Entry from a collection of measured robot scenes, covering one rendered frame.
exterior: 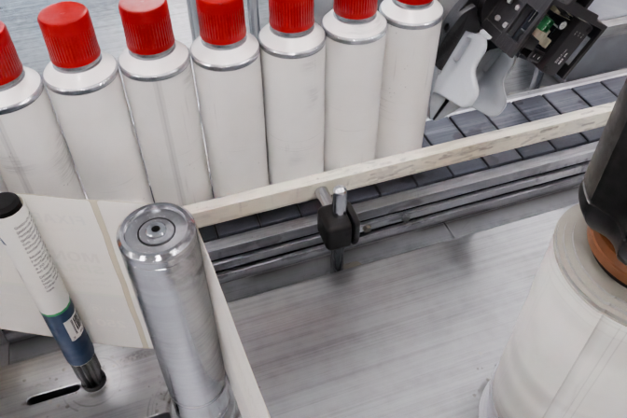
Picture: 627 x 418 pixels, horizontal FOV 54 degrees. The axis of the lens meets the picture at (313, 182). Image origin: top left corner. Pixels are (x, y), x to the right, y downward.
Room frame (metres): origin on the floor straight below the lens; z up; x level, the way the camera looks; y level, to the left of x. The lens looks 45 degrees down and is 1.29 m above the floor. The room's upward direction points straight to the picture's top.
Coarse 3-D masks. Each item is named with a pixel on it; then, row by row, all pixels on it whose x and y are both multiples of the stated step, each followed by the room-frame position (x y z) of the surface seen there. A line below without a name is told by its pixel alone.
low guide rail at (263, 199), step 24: (552, 120) 0.47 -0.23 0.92; (576, 120) 0.47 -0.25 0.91; (600, 120) 0.48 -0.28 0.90; (456, 144) 0.43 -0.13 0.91; (480, 144) 0.43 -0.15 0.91; (504, 144) 0.44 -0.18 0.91; (528, 144) 0.45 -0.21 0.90; (360, 168) 0.40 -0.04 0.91; (384, 168) 0.40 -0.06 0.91; (408, 168) 0.41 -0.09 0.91; (432, 168) 0.42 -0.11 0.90; (240, 192) 0.37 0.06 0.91; (264, 192) 0.37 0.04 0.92; (288, 192) 0.37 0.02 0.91; (312, 192) 0.38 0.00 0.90; (216, 216) 0.35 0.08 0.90; (240, 216) 0.36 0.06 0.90
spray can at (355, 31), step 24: (336, 0) 0.43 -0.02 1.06; (360, 0) 0.42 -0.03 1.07; (336, 24) 0.42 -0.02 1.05; (360, 24) 0.42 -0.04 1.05; (384, 24) 0.43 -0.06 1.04; (336, 48) 0.41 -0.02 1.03; (360, 48) 0.41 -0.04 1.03; (384, 48) 0.43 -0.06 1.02; (336, 72) 0.41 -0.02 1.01; (360, 72) 0.41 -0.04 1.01; (336, 96) 0.41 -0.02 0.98; (360, 96) 0.41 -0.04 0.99; (336, 120) 0.41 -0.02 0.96; (360, 120) 0.41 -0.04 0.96; (336, 144) 0.41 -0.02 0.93; (360, 144) 0.41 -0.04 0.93; (336, 168) 0.41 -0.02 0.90
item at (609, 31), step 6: (618, 18) 0.58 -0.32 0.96; (624, 18) 0.58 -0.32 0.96; (606, 24) 0.56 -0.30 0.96; (612, 24) 0.56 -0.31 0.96; (618, 24) 0.56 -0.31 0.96; (624, 24) 0.57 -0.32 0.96; (606, 30) 0.56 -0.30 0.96; (612, 30) 0.56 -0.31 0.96; (618, 30) 0.56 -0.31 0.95; (624, 30) 0.57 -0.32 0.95; (588, 36) 0.55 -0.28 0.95; (600, 36) 0.56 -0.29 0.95; (606, 36) 0.56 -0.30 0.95; (582, 42) 0.55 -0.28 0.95; (132, 120) 0.41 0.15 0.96; (66, 144) 0.38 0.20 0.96
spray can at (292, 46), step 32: (288, 0) 0.40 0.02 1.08; (288, 32) 0.40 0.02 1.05; (320, 32) 0.41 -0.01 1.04; (288, 64) 0.39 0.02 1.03; (320, 64) 0.40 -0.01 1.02; (288, 96) 0.39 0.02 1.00; (320, 96) 0.40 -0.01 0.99; (288, 128) 0.39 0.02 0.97; (320, 128) 0.40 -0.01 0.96; (288, 160) 0.39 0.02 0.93; (320, 160) 0.40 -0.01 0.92
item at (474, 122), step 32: (544, 96) 0.55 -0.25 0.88; (576, 96) 0.55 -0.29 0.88; (608, 96) 0.55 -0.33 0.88; (448, 128) 0.50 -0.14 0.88; (480, 128) 0.50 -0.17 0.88; (480, 160) 0.45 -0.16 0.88; (512, 160) 0.45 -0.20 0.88; (352, 192) 0.40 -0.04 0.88; (384, 192) 0.40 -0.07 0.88; (224, 224) 0.36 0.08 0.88; (256, 224) 0.36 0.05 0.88
